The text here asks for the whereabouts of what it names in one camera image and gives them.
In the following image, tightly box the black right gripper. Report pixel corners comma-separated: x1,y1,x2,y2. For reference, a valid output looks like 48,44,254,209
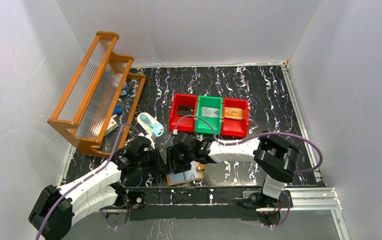
164,146,195,175

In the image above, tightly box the orange leather card holder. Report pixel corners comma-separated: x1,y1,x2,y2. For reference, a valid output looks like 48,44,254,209
166,161,205,186

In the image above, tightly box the white credit card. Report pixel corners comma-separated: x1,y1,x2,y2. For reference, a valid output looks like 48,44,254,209
201,106,220,118

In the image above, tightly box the gold credit card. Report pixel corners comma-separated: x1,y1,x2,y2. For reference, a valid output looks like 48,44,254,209
224,107,244,120

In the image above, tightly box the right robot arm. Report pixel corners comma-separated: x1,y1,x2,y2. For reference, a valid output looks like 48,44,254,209
166,132,300,207

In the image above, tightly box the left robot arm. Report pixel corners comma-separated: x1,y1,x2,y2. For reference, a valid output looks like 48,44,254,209
28,134,164,240

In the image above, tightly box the black card in red bin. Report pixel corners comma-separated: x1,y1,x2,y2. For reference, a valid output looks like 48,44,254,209
176,105,194,116

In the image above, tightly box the red plastic bin left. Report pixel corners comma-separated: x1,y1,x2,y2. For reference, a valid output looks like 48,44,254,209
169,93,198,133

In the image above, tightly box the red plastic bin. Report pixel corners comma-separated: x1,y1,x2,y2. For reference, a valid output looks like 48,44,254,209
169,93,198,133
221,97,249,138

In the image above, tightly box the white blue tube package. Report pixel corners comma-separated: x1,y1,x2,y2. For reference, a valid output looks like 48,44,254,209
137,112,165,137

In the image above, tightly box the green plastic bin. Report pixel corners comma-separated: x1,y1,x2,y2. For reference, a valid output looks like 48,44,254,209
194,95,223,135

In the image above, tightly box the red plastic bin right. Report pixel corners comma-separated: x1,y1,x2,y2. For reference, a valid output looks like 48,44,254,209
221,97,249,138

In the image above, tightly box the white green small box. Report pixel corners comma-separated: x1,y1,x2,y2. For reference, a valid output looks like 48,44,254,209
104,114,119,136

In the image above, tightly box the blue cap container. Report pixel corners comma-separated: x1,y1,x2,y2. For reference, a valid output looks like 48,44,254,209
112,105,122,115

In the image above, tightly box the blue white bottle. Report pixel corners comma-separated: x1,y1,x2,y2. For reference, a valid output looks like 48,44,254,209
115,78,129,96

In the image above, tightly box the orange wooden shelf rack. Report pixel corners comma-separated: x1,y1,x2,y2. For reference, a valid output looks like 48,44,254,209
47,31,146,158

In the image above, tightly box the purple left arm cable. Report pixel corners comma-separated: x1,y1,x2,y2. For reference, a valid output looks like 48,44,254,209
35,123,143,240

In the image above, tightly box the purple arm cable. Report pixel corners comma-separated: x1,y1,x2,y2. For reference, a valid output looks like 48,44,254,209
173,114,324,175
35,123,143,240

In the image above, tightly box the aluminium frame rail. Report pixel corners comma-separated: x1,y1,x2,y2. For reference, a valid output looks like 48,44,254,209
35,64,352,240

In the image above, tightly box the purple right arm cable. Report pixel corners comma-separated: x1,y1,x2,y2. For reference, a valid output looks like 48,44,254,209
173,114,324,175

